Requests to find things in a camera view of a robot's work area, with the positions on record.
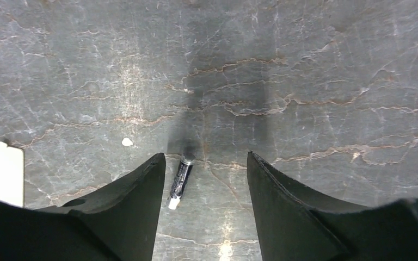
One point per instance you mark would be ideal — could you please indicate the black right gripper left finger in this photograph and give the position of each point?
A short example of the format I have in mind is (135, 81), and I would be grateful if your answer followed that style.
(116, 222)

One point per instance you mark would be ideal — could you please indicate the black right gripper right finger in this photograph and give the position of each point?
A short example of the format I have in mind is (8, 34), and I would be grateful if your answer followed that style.
(296, 222)

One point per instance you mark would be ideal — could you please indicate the white battery cover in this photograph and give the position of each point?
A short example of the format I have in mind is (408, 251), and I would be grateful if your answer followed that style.
(11, 175)

